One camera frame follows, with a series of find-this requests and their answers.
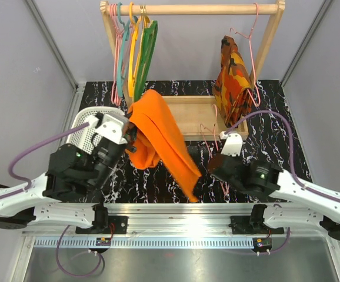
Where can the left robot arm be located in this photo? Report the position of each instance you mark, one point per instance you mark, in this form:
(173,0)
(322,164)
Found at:
(72,173)

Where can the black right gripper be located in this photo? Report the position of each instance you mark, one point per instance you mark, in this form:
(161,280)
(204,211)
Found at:
(236,158)

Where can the pink wire hanger with camouflage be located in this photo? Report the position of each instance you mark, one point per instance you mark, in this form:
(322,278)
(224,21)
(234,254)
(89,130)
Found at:
(254,92)

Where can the yellow hanger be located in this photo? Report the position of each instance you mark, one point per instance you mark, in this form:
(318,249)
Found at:
(131,67)

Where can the white perforated plastic basket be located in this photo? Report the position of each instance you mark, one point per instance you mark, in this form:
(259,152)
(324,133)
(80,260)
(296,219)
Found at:
(86,139)

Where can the teal hanger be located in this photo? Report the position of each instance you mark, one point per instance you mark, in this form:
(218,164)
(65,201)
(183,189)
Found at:
(123,55)

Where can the green hanger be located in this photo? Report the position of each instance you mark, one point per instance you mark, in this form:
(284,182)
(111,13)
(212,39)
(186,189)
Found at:
(147,49)

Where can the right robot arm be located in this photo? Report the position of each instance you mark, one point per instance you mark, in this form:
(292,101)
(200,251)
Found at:
(265,180)

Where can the white slotted cable duct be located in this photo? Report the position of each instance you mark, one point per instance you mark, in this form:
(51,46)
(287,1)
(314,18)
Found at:
(145,243)

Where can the wooden clothes rack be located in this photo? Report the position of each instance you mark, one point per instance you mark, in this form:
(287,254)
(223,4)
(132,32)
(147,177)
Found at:
(190,111)

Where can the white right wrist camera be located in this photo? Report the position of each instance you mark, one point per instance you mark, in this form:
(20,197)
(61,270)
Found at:
(233,143)

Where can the pink hanger on rack left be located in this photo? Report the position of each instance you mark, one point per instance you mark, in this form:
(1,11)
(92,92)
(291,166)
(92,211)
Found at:
(119,28)

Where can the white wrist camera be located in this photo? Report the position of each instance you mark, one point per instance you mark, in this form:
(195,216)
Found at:
(114,127)
(233,143)

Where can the camouflage orange trousers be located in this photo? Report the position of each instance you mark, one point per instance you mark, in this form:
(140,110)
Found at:
(232,84)

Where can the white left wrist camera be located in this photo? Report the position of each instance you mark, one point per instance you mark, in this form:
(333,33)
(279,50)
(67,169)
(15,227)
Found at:
(114,127)

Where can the aluminium front rail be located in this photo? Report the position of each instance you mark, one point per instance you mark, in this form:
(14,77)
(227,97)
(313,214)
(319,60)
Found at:
(189,219)

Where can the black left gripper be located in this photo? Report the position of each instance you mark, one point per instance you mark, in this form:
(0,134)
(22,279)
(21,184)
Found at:
(130,137)

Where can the thin gold wire hanger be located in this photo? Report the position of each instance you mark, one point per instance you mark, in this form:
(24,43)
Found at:
(144,23)

